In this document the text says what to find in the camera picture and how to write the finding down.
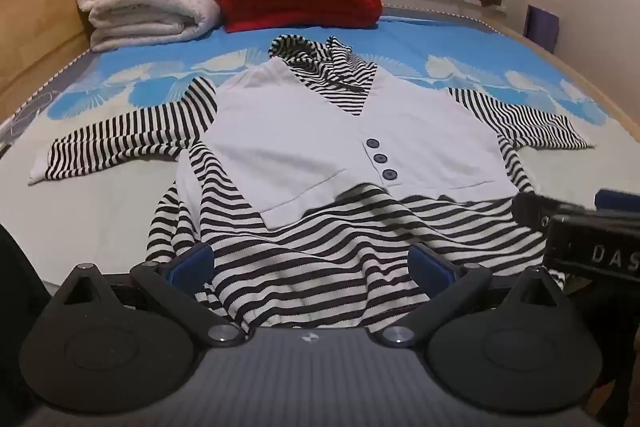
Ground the purple folder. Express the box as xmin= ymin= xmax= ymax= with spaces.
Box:
xmin=523 ymin=5 xmax=557 ymax=54

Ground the cream folded blanket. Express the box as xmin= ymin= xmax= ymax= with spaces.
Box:
xmin=75 ymin=0 xmax=228 ymax=52

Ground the blue floral bed sheet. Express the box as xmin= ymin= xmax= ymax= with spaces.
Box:
xmin=0 ymin=4 xmax=640 ymax=293

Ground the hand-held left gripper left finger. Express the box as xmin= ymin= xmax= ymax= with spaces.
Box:
xmin=50 ymin=243 xmax=248 ymax=348

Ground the wooden bed frame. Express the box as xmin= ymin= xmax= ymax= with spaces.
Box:
xmin=0 ymin=0 xmax=640 ymax=132

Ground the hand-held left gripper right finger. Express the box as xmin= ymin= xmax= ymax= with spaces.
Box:
xmin=372 ymin=246 xmax=566 ymax=348

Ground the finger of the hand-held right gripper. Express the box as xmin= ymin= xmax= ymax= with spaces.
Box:
xmin=512 ymin=191 xmax=587 ymax=229
xmin=594 ymin=189 xmax=640 ymax=220

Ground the striped shirt with white vest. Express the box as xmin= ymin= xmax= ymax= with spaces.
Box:
xmin=27 ymin=34 xmax=596 ymax=338

